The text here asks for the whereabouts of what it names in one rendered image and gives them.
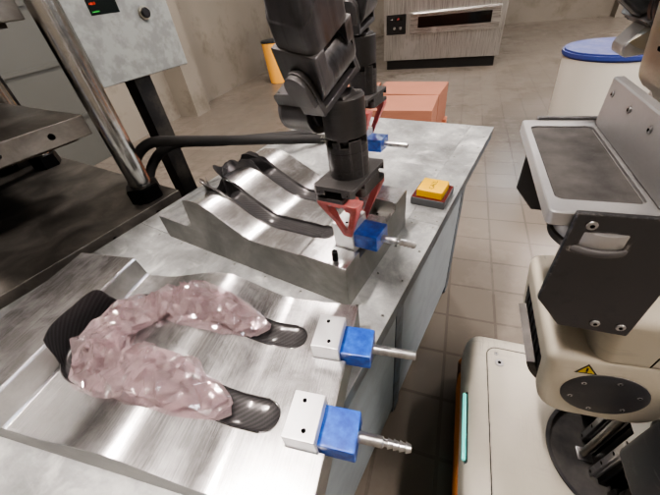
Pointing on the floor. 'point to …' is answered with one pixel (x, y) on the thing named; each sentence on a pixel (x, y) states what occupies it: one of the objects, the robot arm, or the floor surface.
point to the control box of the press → (134, 60)
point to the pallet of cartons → (415, 101)
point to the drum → (271, 61)
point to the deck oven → (442, 32)
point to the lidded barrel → (589, 77)
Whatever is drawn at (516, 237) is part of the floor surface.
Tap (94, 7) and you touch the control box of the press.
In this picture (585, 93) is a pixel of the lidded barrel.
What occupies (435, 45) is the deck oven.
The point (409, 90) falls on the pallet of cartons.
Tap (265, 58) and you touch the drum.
